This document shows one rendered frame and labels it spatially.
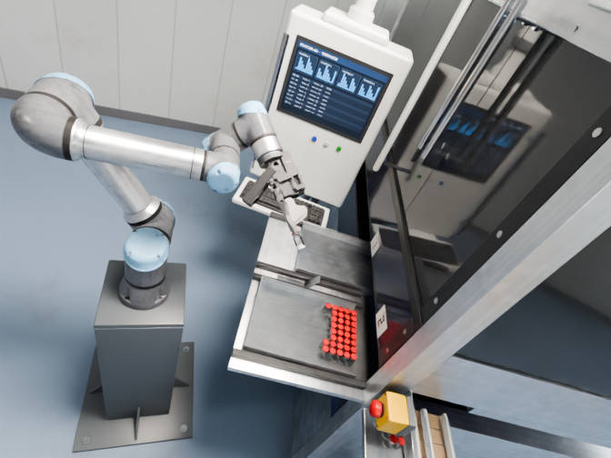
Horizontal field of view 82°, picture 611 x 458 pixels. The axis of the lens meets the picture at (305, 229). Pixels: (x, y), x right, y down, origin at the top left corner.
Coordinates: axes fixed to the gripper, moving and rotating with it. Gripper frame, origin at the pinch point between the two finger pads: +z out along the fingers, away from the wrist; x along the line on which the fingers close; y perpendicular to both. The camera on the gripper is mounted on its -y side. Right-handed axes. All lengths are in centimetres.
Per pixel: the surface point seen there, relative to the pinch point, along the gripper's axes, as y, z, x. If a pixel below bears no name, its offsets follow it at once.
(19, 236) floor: -143, -71, 112
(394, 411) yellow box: 6, 50, 2
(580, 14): 62, -13, -31
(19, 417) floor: -131, 20, 64
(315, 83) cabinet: 32, -58, 45
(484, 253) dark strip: 32.9, 21.3, -19.1
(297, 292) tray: -5.6, 15.8, 33.4
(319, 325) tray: -3.0, 28.3, 28.8
